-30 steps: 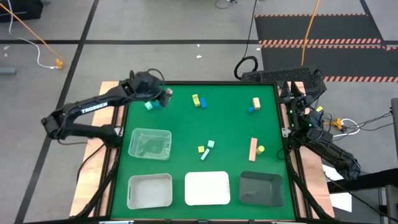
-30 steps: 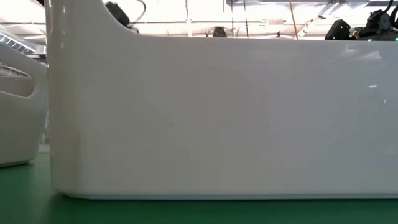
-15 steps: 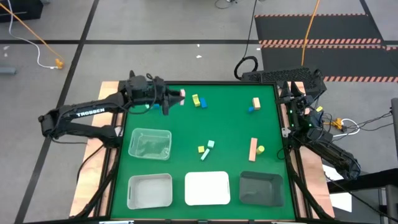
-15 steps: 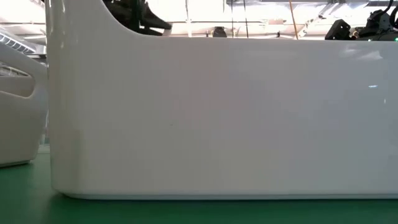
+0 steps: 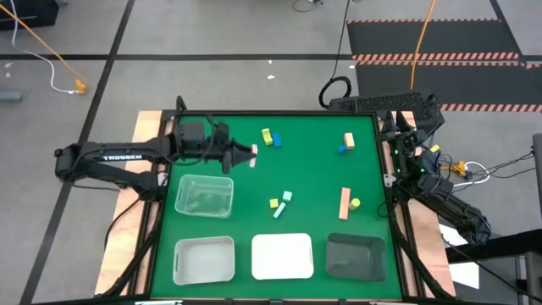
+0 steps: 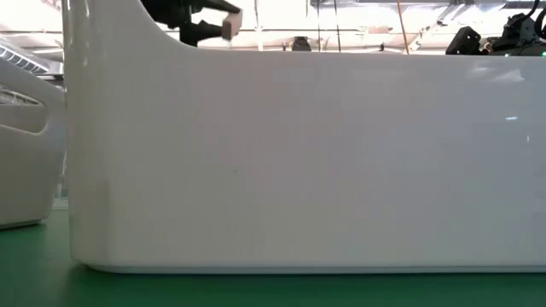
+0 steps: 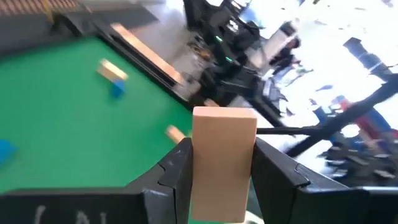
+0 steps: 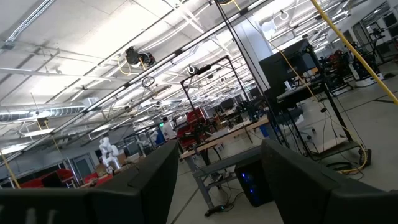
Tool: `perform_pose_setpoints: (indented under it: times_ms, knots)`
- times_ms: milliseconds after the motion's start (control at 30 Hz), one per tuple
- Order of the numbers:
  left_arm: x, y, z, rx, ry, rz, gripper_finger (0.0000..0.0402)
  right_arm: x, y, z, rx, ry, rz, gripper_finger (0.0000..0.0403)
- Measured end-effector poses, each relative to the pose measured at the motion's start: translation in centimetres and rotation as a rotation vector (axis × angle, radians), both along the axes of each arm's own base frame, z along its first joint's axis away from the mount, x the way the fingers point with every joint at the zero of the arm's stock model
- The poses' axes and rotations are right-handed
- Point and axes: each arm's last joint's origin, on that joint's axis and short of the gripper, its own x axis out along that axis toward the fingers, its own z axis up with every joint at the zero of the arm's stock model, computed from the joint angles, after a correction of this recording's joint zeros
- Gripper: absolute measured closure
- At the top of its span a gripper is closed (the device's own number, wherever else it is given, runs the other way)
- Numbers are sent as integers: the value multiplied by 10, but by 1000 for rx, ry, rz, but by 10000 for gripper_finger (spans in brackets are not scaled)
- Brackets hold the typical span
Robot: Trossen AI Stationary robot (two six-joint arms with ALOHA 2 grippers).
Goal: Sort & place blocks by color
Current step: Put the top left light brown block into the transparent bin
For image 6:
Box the green table mat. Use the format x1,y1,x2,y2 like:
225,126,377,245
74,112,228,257
0,208,546,307

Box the long black floor cable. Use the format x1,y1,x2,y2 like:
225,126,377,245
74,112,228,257
332,0,343,54

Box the white plastic bin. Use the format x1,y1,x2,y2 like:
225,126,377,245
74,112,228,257
61,0,546,275

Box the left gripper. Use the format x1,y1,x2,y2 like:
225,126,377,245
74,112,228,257
140,0,242,47

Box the light grey plastic bin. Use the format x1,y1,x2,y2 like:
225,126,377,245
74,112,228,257
0,57,68,231

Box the orange floor cable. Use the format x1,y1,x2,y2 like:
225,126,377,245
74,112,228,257
395,0,411,55

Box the black background device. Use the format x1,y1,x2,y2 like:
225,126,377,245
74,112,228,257
289,36,313,53

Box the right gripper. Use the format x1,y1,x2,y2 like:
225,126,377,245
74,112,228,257
444,26,485,56

